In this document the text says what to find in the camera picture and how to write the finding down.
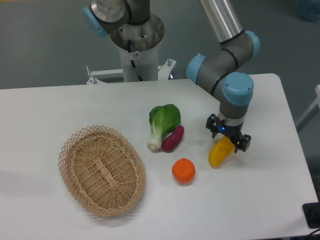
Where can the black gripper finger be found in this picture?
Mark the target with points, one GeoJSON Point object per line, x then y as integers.
{"type": "Point", "coordinates": [211, 124]}
{"type": "Point", "coordinates": [242, 142]}

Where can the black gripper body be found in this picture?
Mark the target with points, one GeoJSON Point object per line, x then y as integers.
{"type": "Point", "coordinates": [233, 132]}

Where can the yellow mango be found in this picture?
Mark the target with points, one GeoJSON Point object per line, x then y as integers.
{"type": "Point", "coordinates": [220, 151]}

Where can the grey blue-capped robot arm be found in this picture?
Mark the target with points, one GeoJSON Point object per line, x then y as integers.
{"type": "Point", "coordinates": [137, 33]}

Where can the purple sweet potato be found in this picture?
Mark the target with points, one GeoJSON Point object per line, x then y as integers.
{"type": "Point", "coordinates": [173, 140]}

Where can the green bok choy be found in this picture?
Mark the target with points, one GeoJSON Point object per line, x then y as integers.
{"type": "Point", "coordinates": [163, 120]}

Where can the orange tangerine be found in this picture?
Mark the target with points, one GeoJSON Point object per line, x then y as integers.
{"type": "Point", "coordinates": [183, 172]}

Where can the black device at table edge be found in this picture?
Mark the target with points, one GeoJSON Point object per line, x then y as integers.
{"type": "Point", "coordinates": [312, 214]}

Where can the woven wicker basket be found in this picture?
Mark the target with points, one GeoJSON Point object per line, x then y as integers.
{"type": "Point", "coordinates": [102, 171]}

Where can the white metal base frame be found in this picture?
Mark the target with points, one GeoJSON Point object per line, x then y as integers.
{"type": "Point", "coordinates": [165, 72]}

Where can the white frame at right edge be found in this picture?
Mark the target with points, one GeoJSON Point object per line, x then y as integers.
{"type": "Point", "coordinates": [310, 112]}

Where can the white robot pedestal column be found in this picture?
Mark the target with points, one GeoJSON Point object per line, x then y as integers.
{"type": "Point", "coordinates": [139, 63]}

